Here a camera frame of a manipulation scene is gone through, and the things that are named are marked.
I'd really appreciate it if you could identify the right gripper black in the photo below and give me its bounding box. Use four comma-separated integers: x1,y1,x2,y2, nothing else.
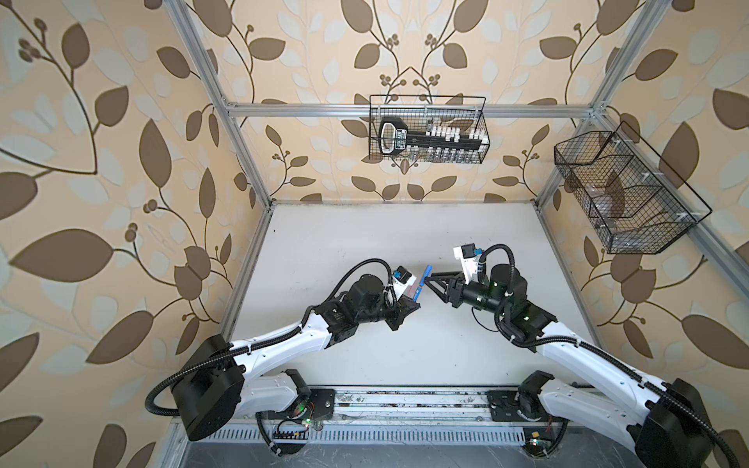
424,270,508,320

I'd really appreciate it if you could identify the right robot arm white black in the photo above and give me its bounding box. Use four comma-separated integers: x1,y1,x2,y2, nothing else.
423,244,740,467

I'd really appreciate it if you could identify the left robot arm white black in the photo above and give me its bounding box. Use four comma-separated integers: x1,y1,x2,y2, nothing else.
144,259,419,447

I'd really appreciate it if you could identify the blue pen cap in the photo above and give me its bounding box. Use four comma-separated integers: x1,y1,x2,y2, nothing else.
419,265,433,287

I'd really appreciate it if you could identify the black tool in basket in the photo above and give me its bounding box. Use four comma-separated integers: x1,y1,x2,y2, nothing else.
371,116,490,157

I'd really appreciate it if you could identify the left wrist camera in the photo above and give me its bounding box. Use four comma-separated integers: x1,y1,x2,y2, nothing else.
391,265,417,300

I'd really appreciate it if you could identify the back wire basket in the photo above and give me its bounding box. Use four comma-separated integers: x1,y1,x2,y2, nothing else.
368,94,491,165

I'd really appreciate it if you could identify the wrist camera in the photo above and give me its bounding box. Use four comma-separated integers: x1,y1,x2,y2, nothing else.
391,265,417,300
454,244,486,285

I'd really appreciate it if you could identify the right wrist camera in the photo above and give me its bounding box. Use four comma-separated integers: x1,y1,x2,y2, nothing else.
454,244,486,285

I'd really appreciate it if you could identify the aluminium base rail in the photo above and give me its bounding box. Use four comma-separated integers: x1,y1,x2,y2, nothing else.
169,384,657,447

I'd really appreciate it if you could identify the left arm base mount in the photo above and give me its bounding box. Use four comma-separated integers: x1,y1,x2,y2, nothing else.
256,385,337,457

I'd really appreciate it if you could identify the wire basket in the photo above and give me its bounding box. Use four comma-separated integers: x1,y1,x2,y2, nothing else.
554,121,713,255
368,94,491,165

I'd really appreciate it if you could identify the right wire basket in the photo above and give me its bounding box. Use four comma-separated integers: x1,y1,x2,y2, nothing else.
554,121,713,255

